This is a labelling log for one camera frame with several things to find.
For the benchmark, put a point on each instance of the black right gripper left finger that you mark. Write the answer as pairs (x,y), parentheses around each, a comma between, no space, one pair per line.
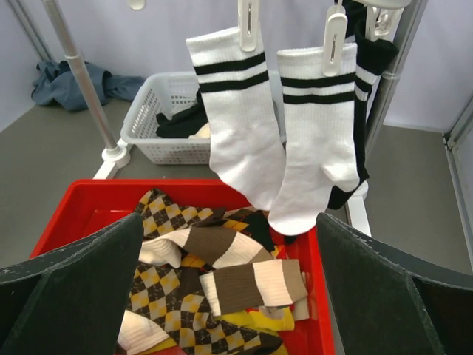
(71,300)

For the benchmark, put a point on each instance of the white clip hanger frame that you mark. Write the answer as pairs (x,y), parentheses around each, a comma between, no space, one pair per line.
(389,11)

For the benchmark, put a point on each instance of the brown cream striped sock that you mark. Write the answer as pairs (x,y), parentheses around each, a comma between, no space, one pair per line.
(273,283)

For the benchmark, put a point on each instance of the brown yellow argyle sock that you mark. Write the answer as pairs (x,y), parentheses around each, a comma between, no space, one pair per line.
(161,215)

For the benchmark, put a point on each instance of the red plastic bin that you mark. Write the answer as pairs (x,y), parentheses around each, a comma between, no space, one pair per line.
(90,205)

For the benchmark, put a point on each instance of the blue crumpled cloth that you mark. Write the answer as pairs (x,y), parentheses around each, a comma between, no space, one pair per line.
(57,86)

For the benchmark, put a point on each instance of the white metal drying rack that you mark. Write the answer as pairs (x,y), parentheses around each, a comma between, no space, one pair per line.
(116,154)

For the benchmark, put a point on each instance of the white clothes peg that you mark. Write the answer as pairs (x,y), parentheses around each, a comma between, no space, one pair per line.
(334,35)
(248,22)

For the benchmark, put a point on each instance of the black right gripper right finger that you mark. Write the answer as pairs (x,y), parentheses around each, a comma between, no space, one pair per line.
(387,301)

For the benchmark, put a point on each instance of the white plastic laundry basket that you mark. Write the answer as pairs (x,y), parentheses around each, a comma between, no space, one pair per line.
(155,122)

